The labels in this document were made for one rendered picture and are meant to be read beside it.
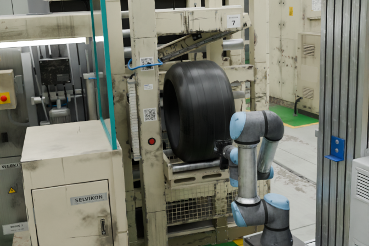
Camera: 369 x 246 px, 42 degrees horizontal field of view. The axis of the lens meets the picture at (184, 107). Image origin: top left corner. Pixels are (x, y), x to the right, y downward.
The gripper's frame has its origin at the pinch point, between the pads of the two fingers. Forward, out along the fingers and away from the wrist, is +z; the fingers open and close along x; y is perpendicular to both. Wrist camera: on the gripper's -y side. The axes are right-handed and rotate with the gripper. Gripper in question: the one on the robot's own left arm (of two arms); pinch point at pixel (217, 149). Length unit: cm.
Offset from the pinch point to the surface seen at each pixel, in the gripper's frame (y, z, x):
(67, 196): 0, -55, 83
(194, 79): 40.0, 2.7, 9.5
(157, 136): 8.3, 17.8, 29.5
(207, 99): 28.7, -3.8, 4.5
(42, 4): 89, 36, 86
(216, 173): -16.3, 10.8, -2.2
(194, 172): -14.7, 12.8, 10.6
